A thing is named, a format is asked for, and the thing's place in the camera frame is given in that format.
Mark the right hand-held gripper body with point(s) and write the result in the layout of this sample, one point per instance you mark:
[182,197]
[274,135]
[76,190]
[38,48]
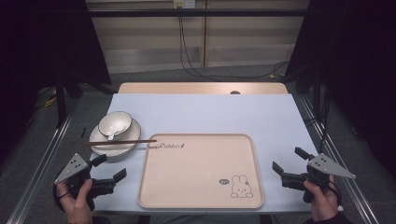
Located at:
[323,166]

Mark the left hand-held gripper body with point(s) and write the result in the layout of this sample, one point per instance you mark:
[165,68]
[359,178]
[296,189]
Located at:
[72,168]

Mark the person's right hand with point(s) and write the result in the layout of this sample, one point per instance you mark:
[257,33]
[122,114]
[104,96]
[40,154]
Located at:
[322,202]

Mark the person's left hand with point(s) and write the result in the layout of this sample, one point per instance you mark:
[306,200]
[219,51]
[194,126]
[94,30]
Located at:
[76,208]

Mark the brown wooden chopstick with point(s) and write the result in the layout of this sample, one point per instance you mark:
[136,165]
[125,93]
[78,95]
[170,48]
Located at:
[130,141]
[102,144]

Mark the white ceramic spoon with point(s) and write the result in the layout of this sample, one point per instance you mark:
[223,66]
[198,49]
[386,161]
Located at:
[116,126]

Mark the white bowl with dark rim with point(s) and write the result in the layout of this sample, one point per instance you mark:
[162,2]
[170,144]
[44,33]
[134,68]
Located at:
[109,123]

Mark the white plate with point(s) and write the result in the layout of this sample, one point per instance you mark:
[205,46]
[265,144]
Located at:
[130,132]

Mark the black metal stand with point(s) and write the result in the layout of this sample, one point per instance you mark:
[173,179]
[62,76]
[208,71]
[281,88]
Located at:
[316,93]
[60,102]

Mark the pink rabbit print tray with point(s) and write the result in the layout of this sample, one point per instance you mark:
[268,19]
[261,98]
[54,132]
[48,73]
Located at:
[199,174]

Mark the pale blue table mat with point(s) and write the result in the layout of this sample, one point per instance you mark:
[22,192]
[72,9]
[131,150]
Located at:
[202,115]

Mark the black curtain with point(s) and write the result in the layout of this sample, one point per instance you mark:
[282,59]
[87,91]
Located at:
[43,46]
[351,56]

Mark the black horizontal bar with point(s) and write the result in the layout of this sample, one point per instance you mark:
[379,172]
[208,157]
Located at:
[199,12]

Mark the metal floor rail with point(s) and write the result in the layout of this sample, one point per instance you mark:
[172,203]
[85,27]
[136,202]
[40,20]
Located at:
[46,155]
[342,174]

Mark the white wall socket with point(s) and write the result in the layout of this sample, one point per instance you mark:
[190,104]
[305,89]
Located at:
[184,3]

